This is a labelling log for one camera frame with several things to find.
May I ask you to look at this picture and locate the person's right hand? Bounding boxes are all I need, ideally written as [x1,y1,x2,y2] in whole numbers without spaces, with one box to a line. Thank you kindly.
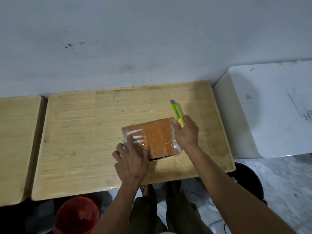
[173,115,199,150]

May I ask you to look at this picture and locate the person's left hand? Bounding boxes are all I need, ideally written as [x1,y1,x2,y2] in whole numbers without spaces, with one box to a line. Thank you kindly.
[112,141,150,183]

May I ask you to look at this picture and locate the green yellow utility knife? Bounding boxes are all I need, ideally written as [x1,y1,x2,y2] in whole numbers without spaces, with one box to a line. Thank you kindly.
[170,100,186,128]

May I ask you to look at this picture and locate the orange box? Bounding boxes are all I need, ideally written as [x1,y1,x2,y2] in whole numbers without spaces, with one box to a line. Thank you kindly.
[121,117,183,161]

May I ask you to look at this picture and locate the person's left forearm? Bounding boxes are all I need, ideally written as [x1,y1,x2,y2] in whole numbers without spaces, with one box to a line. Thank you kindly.
[92,176,144,234]

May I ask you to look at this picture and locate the person's right forearm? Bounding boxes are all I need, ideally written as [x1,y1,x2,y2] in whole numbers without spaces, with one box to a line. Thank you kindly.
[182,144,298,234]

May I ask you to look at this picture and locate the person's left foot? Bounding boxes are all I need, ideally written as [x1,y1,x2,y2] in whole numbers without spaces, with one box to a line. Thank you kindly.
[141,184,155,196]

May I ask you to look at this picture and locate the bin with red plastic bag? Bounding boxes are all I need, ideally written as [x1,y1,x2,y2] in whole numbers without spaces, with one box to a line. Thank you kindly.
[53,196,100,234]

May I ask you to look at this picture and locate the person's olive trousers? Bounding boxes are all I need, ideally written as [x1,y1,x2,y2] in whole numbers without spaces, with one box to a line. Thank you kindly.
[129,190,213,234]

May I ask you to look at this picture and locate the black round bin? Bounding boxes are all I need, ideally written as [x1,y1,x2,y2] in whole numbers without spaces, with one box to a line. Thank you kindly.
[226,162,268,205]

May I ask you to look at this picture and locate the white cabinet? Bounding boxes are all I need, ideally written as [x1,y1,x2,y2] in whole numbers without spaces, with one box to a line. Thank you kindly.
[213,60,312,159]

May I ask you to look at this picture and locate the thin black cable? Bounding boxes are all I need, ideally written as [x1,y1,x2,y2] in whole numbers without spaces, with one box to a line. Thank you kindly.
[214,219,230,234]

